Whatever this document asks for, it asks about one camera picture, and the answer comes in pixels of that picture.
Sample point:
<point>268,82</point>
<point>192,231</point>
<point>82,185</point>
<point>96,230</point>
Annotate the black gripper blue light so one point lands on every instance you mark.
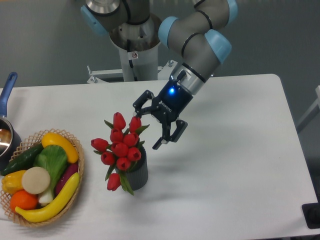
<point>166,108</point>

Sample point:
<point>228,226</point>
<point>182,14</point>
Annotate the red tulip bouquet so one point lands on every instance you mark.
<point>123,149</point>

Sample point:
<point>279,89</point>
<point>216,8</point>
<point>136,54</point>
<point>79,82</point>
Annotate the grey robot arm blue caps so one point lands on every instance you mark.
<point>137,34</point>

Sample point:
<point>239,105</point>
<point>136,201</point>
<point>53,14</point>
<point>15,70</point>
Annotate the dark grey ribbed vase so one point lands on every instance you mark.
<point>137,177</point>

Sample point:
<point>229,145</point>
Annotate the purple sweet potato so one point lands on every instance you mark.
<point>70,170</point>

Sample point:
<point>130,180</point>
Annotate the green leafy bok choy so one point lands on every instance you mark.
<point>53,158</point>

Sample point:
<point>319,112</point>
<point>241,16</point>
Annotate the yellow banana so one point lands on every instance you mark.
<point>56,206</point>

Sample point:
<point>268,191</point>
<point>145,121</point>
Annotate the woven wicker basket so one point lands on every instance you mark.
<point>28,142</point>

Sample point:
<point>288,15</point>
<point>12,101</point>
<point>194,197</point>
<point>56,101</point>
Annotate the beige round disc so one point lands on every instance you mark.
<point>35,180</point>

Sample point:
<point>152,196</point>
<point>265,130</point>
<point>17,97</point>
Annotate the green cucumber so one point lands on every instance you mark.
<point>23,161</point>

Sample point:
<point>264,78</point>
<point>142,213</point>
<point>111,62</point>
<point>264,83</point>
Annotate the orange fruit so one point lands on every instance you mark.
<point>23,200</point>

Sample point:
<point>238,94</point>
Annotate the yellow bell pepper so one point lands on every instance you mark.
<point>12,182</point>

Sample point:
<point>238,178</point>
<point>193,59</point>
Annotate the black device at table edge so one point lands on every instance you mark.
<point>311,212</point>

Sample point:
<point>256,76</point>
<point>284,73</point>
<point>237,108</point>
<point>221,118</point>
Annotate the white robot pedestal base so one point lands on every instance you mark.
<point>135,66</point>

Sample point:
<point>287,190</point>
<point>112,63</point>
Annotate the blue handled saucepan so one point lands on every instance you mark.
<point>9,138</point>

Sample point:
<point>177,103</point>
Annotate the white furniture frame right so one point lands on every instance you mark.
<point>310,113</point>

